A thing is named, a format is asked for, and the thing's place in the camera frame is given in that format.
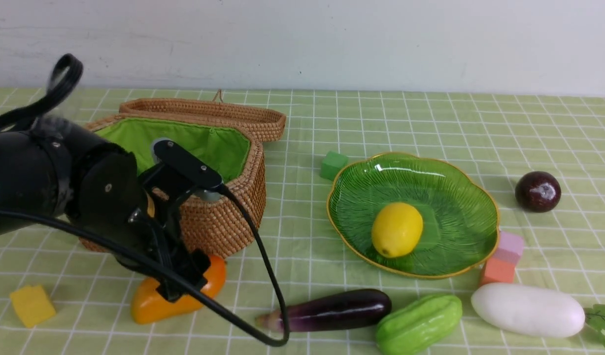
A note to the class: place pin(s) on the light green bitter gourd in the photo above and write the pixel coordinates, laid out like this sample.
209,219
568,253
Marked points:
414,328

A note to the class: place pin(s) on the green foam cube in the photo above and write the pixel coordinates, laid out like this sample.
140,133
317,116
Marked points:
332,164

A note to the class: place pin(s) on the woven wicker basket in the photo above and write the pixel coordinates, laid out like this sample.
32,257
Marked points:
216,227

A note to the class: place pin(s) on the dark purple plum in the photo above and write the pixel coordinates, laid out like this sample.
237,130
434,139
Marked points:
538,191

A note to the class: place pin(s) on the orange mango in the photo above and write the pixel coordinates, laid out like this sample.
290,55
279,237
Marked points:
148,306

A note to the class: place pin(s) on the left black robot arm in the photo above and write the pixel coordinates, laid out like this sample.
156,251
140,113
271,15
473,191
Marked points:
56,173

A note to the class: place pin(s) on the green glass leaf plate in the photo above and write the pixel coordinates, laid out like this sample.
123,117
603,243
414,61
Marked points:
461,220

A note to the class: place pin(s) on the yellow foam cube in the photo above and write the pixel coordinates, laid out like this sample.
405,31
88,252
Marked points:
32,305

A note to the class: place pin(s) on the white radish with leaves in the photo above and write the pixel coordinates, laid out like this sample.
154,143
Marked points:
537,312

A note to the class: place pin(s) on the yellow lemon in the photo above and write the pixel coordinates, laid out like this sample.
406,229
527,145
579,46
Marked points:
396,230

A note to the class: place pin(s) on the purple eggplant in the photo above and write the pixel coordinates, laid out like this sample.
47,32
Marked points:
341,311

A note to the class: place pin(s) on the orange foam block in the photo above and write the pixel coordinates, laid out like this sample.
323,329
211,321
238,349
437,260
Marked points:
497,271

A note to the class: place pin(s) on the green checkered tablecloth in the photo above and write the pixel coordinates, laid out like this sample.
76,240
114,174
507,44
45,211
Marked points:
495,139

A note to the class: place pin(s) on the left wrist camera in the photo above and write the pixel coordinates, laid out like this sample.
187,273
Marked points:
203,181

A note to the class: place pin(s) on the pink foam cube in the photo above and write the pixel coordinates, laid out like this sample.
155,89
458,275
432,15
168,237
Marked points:
510,248

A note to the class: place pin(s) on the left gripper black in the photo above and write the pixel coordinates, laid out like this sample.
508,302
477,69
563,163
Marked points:
153,231

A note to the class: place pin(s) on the woven basket lid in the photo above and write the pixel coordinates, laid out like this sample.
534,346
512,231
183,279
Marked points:
266,125

